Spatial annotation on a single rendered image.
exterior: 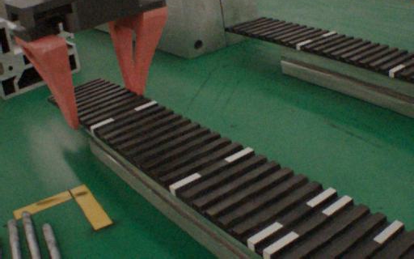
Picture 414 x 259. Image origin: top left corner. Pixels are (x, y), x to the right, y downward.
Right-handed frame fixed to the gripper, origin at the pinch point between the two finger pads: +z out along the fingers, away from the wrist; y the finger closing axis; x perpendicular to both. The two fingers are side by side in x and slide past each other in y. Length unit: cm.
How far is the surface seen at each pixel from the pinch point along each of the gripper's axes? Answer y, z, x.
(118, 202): 3.3, 3.2, 7.6
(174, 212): 1.8, 2.3, 12.2
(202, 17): -16.5, -1.0, -11.0
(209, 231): 1.6, 2.1, 15.2
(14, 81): 2.9, 1.6, -20.0
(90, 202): 4.7, 3.2, 6.4
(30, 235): 9.4, 2.6, 8.1
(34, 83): 0.7, 2.7, -20.0
